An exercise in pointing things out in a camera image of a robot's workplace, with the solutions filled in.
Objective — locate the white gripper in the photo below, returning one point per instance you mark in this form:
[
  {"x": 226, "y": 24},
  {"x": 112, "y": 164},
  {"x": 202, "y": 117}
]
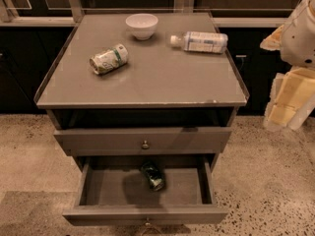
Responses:
[{"x": 299, "y": 42}]

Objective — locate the dark green can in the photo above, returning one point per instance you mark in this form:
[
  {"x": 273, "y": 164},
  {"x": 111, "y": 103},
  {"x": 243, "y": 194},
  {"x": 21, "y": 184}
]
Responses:
[{"x": 153, "y": 175}]

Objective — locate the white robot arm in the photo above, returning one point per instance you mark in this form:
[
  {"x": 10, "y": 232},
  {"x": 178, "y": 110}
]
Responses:
[{"x": 292, "y": 94}]

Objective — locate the brass top drawer knob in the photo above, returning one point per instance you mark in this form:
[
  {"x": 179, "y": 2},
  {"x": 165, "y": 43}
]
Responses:
[{"x": 145, "y": 145}]

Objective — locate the white green can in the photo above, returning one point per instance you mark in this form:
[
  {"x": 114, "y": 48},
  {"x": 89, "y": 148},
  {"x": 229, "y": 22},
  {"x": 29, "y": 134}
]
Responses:
[{"x": 110, "y": 59}]

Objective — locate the grey drawer cabinet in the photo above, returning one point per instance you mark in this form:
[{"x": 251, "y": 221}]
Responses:
[{"x": 159, "y": 87}]

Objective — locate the grey top drawer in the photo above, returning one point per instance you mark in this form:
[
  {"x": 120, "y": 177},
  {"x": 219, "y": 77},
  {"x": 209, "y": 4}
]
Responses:
[{"x": 128, "y": 141}]

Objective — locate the open grey middle drawer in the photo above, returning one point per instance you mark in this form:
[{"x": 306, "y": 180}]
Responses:
[{"x": 114, "y": 191}]

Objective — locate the clear plastic water bottle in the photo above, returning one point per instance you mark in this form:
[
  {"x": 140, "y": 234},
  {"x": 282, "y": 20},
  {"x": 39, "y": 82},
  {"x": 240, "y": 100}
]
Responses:
[{"x": 195, "y": 41}]

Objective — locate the white ceramic bowl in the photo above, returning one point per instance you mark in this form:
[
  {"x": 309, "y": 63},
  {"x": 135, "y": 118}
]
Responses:
[{"x": 142, "y": 26}]

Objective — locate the brass middle drawer handle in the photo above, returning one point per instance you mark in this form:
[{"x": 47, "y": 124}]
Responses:
[{"x": 149, "y": 227}]

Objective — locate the metal window frame rail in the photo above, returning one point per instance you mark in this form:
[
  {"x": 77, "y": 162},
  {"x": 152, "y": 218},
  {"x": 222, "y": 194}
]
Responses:
[{"x": 226, "y": 13}]

